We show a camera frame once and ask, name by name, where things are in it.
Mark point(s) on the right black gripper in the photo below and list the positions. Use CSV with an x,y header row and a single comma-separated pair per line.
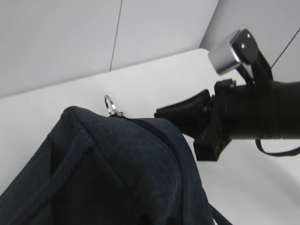
x,y
201,116

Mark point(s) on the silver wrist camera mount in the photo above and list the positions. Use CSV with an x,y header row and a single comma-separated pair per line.
x,y
239,51

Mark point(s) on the dark navy fabric lunch bag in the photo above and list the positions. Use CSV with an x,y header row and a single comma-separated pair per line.
x,y
95,170

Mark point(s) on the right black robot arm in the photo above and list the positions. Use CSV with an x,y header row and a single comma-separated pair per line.
x,y
236,112

